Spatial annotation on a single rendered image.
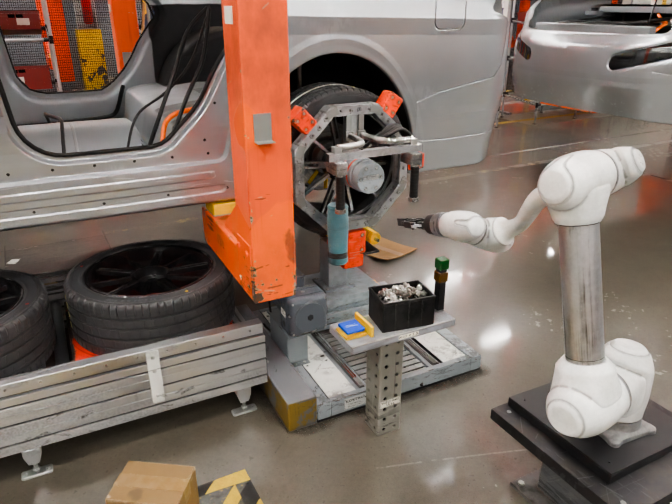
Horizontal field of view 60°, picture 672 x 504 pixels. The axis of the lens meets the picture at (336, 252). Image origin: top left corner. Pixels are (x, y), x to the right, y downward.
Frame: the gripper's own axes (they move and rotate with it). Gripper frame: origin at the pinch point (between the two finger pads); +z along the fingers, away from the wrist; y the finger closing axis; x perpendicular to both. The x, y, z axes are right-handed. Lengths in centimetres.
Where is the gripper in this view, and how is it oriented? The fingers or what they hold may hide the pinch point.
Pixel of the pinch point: (404, 222)
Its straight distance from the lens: 233.3
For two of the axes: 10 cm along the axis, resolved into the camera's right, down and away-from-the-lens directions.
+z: -5.0, -0.8, 8.6
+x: 1.4, 9.8, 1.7
